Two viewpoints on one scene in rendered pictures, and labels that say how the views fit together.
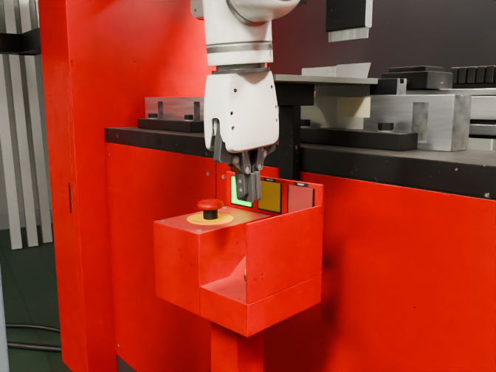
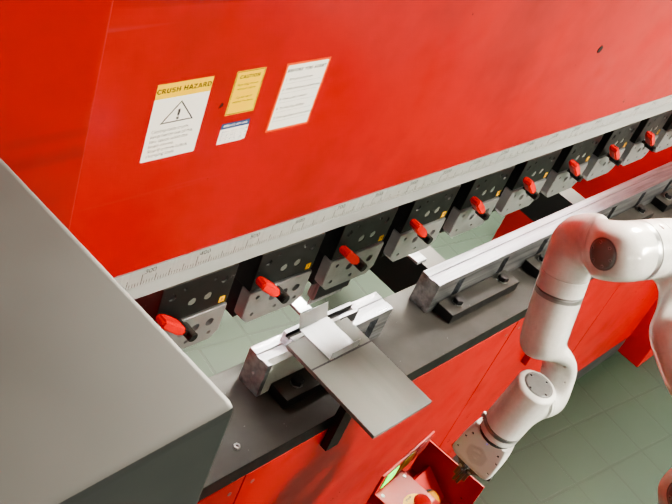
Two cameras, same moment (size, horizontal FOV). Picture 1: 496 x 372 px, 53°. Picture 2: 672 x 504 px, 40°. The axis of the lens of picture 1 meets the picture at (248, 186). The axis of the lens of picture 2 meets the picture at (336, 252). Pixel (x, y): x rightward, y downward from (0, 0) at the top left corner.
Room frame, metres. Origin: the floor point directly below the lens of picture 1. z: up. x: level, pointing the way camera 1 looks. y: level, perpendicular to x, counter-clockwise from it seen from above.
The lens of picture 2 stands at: (1.51, 1.18, 2.28)
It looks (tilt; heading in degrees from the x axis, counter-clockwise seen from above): 37 degrees down; 252
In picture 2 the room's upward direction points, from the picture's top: 23 degrees clockwise
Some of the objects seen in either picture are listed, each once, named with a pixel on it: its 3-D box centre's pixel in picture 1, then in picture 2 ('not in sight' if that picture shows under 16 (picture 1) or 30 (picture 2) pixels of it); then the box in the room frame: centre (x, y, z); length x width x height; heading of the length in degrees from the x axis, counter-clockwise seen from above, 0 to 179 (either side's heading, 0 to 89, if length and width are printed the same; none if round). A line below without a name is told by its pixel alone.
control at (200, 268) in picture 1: (236, 242); (421, 501); (0.72, 0.02, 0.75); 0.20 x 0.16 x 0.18; 46
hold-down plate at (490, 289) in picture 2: not in sight; (478, 295); (0.54, -0.54, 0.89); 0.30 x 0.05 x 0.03; 40
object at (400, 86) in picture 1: (358, 87); (320, 325); (1.01, -0.22, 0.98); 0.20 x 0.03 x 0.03; 40
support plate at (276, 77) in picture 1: (294, 81); (359, 374); (0.94, -0.09, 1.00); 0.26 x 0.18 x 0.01; 130
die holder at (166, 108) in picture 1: (195, 113); not in sight; (1.46, 0.15, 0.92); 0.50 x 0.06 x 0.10; 40
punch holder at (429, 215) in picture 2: not in sight; (410, 212); (0.90, -0.31, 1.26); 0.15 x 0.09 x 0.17; 40
